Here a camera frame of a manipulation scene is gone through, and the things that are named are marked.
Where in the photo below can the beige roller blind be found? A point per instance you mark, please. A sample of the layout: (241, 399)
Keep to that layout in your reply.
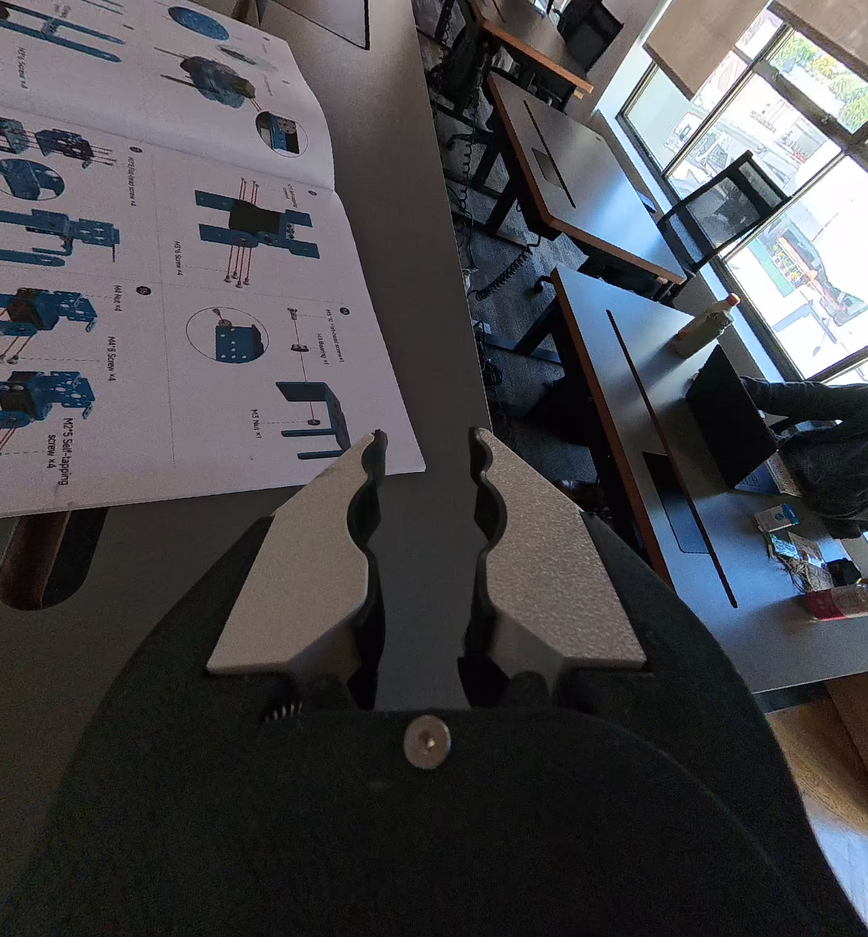
(858, 36)
(697, 44)

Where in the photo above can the black office chair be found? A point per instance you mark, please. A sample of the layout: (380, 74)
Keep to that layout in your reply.
(587, 33)
(463, 58)

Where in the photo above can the black mesh chair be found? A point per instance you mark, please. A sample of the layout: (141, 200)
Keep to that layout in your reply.
(726, 205)

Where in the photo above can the pale bottle orange cap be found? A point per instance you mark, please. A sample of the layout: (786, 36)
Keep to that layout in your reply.
(704, 328)

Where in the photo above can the black laptop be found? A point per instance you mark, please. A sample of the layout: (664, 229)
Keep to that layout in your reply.
(730, 417)

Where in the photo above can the white assembly instruction booklet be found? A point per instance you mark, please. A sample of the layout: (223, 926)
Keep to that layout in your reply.
(148, 256)

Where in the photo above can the colourful snack packets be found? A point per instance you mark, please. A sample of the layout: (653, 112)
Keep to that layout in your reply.
(800, 560)

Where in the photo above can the red drink can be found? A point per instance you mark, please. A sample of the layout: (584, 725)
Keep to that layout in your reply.
(843, 602)

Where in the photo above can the grey office desk wooden edge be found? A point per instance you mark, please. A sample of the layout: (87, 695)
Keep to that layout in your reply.
(595, 212)
(532, 40)
(653, 380)

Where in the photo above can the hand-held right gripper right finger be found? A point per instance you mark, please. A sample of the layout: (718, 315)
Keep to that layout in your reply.
(558, 585)

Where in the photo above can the white blue carton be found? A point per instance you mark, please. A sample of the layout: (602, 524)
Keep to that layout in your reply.
(776, 518)

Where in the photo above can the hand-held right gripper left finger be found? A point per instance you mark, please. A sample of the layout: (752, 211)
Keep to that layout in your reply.
(295, 585)

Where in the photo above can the large office window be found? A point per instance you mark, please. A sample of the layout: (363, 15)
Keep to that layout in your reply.
(807, 278)

